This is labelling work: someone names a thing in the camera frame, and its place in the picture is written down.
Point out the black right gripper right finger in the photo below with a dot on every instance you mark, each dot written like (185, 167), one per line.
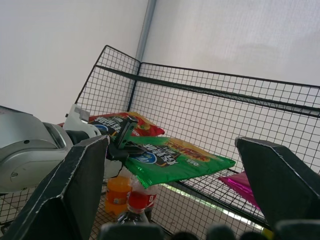
(277, 185)

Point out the cola bottle with red cap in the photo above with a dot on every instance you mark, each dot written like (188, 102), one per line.
(138, 202)

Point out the orange soda bottle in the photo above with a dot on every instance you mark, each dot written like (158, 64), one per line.
(116, 193)

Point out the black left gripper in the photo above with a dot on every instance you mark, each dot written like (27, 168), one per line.
(116, 153)

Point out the grey metal pole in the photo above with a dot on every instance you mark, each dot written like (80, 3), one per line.
(146, 30)

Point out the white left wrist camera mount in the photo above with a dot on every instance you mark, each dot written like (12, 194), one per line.
(77, 123)

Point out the red chips bag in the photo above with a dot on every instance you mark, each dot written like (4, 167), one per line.
(147, 127)

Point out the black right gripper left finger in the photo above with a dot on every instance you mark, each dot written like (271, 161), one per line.
(62, 190)

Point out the green chips bag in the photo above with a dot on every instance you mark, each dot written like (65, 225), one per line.
(175, 162)

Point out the pink foil snack bag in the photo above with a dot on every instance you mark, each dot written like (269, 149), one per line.
(240, 186)

